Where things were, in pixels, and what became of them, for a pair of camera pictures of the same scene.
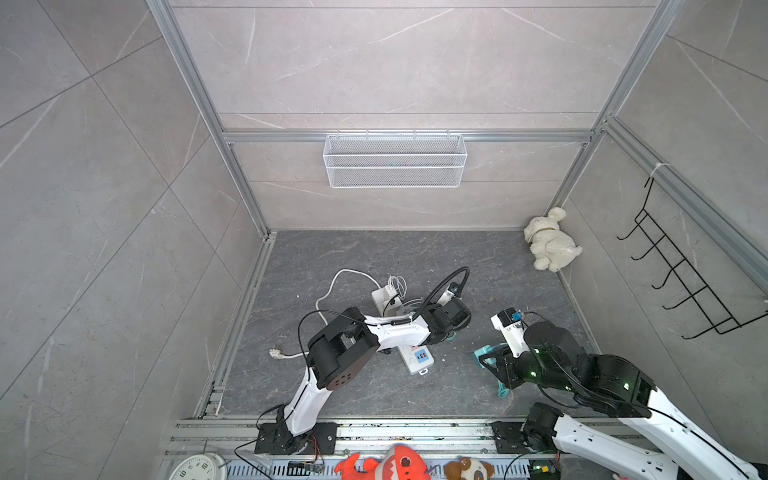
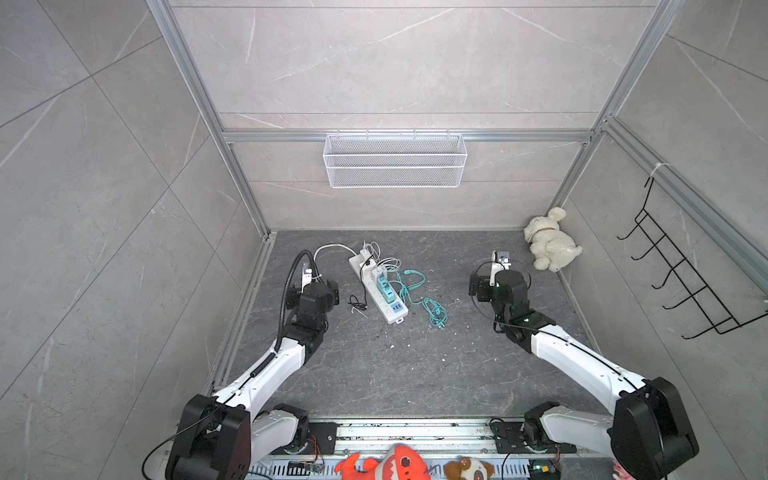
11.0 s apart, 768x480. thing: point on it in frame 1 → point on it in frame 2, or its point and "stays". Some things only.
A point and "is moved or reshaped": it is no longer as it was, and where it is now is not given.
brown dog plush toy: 467,468 stays
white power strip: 419,358 → 392,312
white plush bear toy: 553,248 stays
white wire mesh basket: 396,161 stays
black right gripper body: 525,367 → 488,293
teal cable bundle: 503,391 is moved or reshaped
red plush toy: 396,462 stays
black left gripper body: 433,309 → 291,297
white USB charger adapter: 386,300 → 365,255
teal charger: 482,351 → 386,290
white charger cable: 400,285 is moved or reshaped
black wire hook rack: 722,321 stays
